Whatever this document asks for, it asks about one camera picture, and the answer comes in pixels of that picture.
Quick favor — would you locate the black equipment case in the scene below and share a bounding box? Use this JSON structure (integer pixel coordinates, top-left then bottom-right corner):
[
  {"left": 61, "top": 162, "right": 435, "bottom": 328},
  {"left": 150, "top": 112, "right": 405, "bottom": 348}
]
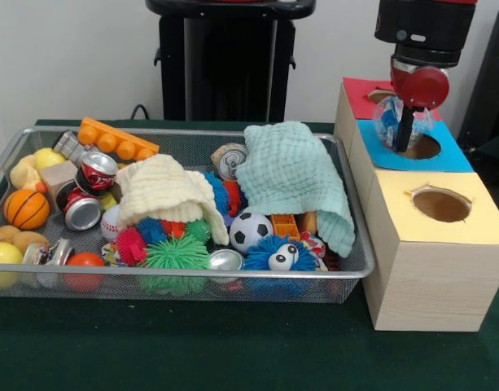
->
[{"left": 456, "top": 6, "right": 499, "bottom": 152}]

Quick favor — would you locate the wooden box with three holes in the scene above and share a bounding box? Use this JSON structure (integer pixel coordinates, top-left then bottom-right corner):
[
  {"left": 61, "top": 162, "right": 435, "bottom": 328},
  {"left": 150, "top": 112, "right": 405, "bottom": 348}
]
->
[{"left": 333, "top": 77, "right": 499, "bottom": 332}]

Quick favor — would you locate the clear bottle blue label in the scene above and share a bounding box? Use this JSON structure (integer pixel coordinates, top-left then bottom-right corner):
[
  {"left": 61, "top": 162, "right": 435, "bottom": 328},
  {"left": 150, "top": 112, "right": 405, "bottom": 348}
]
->
[{"left": 373, "top": 95, "right": 436, "bottom": 152}]

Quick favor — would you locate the blue spiky ball with eyes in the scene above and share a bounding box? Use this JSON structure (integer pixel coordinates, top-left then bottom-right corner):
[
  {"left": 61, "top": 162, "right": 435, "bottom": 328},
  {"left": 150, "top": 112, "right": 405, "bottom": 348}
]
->
[{"left": 243, "top": 235, "right": 319, "bottom": 297}]

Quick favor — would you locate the mint muslin cloth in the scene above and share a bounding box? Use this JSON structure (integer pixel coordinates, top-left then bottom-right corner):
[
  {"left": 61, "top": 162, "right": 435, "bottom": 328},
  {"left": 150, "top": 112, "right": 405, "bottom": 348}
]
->
[{"left": 234, "top": 121, "right": 356, "bottom": 258}]

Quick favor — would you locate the dark green tablecloth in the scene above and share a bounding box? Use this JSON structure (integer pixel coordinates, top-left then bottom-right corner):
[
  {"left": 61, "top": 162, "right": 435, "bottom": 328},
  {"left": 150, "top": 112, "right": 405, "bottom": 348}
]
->
[{"left": 0, "top": 118, "right": 499, "bottom": 391}]

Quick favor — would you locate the red soda can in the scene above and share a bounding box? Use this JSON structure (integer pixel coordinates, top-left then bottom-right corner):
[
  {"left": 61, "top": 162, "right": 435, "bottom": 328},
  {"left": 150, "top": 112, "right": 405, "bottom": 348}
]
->
[{"left": 76, "top": 151, "right": 119, "bottom": 196}]

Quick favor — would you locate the orange mini basketball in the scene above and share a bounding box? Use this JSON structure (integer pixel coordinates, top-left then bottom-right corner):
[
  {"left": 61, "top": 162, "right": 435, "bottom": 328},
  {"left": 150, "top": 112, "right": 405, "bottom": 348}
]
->
[{"left": 3, "top": 189, "right": 50, "bottom": 231}]

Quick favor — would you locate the red rubber ball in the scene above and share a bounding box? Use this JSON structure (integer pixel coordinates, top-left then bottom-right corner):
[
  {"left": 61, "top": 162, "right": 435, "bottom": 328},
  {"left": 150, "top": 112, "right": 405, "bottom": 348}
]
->
[{"left": 63, "top": 252, "right": 107, "bottom": 292}]

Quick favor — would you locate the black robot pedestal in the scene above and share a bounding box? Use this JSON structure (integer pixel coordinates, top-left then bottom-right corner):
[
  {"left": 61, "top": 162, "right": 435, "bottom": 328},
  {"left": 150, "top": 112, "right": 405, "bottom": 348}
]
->
[{"left": 145, "top": 0, "right": 317, "bottom": 122}]

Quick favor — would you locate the cream muslin cloth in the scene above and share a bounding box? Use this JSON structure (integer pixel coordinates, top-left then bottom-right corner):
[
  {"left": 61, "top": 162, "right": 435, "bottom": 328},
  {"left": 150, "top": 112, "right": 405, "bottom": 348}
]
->
[{"left": 115, "top": 153, "right": 230, "bottom": 245}]

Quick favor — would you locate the black cable loop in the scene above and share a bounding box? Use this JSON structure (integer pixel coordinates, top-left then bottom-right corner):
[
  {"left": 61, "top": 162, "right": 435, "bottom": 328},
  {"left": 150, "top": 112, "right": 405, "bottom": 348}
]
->
[{"left": 130, "top": 103, "right": 160, "bottom": 120}]

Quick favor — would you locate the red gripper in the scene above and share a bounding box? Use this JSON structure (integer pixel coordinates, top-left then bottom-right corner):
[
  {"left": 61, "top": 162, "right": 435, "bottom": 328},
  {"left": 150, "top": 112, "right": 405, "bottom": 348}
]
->
[{"left": 390, "top": 56, "right": 451, "bottom": 153}]

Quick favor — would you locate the green spiky rubber ball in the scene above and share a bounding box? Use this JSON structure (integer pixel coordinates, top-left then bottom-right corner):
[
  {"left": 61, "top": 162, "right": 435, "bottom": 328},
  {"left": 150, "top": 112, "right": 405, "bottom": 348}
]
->
[{"left": 145, "top": 235, "right": 212, "bottom": 294}]

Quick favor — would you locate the long orange toy block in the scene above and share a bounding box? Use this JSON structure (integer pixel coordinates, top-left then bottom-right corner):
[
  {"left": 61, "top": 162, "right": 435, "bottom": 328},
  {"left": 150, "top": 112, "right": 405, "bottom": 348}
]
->
[{"left": 77, "top": 116, "right": 160, "bottom": 162}]

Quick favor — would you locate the silver wire mesh bin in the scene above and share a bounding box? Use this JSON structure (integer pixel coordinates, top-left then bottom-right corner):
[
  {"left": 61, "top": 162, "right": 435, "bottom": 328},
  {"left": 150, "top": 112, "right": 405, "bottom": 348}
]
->
[{"left": 0, "top": 125, "right": 375, "bottom": 305}]

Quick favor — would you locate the black and white soccer ball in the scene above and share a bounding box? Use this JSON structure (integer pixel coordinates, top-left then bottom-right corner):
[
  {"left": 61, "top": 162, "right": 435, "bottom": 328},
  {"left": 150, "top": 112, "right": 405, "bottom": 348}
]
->
[{"left": 229, "top": 210, "right": 274, "bottom": 256}]

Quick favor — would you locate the multicoloured spiky caterpillar toy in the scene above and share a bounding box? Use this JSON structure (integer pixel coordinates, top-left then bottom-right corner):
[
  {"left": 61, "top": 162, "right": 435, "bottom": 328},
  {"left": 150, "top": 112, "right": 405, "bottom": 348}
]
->
[{"left": 115, "top": 217, "right": 212, "bottom": 266}]

